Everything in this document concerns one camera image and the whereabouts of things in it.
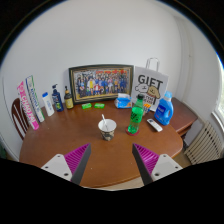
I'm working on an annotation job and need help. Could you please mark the framed group photo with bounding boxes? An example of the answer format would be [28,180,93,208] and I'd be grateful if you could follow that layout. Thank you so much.
[69,64,134,104]

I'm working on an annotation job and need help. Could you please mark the white remote control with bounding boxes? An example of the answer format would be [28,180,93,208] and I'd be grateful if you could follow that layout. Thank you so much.
[147,119,163,132]

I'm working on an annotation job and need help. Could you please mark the orange small batteries pack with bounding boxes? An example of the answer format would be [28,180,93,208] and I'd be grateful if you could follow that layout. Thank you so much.
[143,103,151,114]

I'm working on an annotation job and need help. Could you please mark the right green small box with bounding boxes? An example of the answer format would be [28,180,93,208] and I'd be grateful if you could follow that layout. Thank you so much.
[94,103,105,109]

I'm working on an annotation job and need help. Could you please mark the left green small box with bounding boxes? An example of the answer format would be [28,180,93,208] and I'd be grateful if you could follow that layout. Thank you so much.
[82,103,92,109]

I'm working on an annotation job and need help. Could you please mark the white lotion bottle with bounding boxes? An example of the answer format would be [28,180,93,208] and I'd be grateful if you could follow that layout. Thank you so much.
[42,92,54,116]

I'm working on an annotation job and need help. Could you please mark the dark amber pump bottle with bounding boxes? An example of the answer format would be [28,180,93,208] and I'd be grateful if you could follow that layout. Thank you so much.
[64,87,74,109]

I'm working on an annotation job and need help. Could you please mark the white green long box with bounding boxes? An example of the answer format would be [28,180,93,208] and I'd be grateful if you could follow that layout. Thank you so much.
[26,75,45,122]

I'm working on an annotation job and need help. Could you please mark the green plastic soda bottle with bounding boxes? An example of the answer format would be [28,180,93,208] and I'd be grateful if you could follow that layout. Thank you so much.
[128,94,144,133]

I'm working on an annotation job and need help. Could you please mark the round red coaster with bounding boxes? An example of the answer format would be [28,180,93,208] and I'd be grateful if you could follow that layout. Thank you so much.
[125,127,140,136]

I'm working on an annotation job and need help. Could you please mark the white radiator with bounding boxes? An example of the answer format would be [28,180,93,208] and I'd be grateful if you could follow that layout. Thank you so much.
[184,121,222,165]

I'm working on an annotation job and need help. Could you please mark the blue detergent bottle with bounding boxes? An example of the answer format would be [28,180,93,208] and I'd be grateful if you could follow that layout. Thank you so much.
[154,91,174,126]

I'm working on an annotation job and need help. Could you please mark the wooden side cabinet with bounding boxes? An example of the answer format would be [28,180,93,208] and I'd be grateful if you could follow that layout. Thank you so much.
[170,98,198,138]

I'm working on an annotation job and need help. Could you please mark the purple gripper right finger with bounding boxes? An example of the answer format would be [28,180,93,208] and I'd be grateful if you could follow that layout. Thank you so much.
[132,143,182,185]

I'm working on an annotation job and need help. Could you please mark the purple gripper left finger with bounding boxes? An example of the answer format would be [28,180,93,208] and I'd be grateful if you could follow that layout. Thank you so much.
[42,143,91,185]

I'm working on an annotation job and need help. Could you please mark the blue tissue pack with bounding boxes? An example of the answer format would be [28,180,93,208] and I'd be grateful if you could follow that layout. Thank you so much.
[115,93,131,109]

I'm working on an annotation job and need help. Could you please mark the blue pump bottle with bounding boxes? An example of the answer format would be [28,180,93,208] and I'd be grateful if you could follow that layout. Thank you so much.
[52,85,64,112]

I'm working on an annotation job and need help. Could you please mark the green small box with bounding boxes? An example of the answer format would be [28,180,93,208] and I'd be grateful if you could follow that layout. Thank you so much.
[94,103,105,109]
[82,103,92,109]

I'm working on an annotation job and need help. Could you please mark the white spoon in cup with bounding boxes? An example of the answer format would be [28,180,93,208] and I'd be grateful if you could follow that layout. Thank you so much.
[102,114,109,131]

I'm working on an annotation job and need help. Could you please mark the pink long box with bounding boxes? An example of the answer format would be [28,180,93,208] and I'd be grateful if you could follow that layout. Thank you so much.
[17,81,39,130]

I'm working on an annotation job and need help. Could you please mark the wooden chair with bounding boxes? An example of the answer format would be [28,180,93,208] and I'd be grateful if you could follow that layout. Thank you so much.
[11,98,29,139]

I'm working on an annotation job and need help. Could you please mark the white paper cup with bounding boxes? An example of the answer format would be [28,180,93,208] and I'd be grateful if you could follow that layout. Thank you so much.
[98,119,117,141]

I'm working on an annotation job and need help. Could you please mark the white gift paper bag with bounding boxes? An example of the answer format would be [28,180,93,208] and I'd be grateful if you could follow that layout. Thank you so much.
[131,59,169,111]

